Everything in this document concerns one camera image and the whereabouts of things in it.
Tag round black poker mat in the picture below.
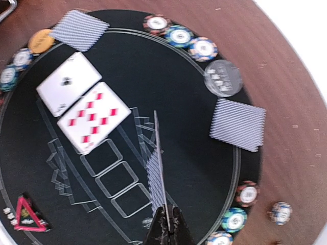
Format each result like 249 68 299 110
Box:
1 10 261 244

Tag orange round blind button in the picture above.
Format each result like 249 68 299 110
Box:
28 29 55 54

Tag red triangle marker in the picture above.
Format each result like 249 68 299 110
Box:
14 193 52 232

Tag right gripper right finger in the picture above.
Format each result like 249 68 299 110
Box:
168 205 195 245

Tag face up diamonds card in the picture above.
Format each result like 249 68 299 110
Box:
57 82 131 155

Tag green chip top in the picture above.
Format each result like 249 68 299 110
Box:
165 25 194 48

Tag black white chip stack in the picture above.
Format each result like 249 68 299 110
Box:
268 202 292 226

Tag blue white chip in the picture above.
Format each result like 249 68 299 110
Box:
188 37 218 62
12 48 33 71
205 231 233 245

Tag clear acrylic dealer button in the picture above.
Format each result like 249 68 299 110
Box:
204 59 243 97

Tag face up ace card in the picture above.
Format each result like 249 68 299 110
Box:
36 52 102 117

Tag card seat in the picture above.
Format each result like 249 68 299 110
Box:
209 99 266 152
50 10 110 52

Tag black poker chip case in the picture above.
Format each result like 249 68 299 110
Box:
0 0 17 22

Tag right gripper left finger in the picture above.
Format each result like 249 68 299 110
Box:
144 207 169 245

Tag green chip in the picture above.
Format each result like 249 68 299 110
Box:
221 207 248 233
165 25 194 48
1 64 18 92

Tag blue white chip top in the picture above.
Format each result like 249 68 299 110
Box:
188 37 218 62

